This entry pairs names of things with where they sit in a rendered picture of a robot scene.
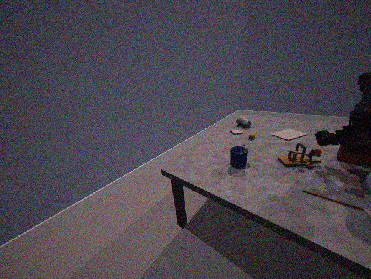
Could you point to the beige flat rectangular panel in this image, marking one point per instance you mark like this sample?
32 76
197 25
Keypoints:
288 134

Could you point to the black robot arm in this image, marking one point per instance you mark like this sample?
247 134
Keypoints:
360 129

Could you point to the beige flat square tile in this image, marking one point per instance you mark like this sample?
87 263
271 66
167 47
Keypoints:
236 132

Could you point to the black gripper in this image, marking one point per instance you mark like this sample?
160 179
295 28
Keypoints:
325 138

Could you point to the blue mug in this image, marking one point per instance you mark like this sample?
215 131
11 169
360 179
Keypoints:
238 157

